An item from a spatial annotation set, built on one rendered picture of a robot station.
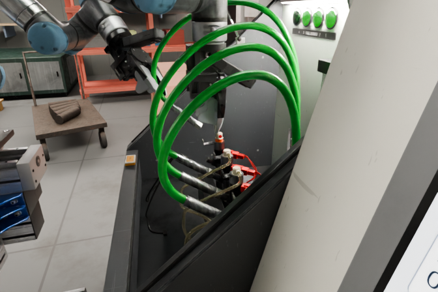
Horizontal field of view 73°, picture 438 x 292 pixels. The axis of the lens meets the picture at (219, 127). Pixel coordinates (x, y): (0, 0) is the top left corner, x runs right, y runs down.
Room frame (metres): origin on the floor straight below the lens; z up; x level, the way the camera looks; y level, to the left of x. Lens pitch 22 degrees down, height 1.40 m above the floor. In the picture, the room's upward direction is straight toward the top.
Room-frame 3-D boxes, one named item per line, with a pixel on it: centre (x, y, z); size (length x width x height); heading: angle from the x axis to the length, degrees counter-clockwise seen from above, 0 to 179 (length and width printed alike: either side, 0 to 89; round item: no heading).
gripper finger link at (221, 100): (0.64, 0.00, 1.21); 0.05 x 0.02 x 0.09; 12
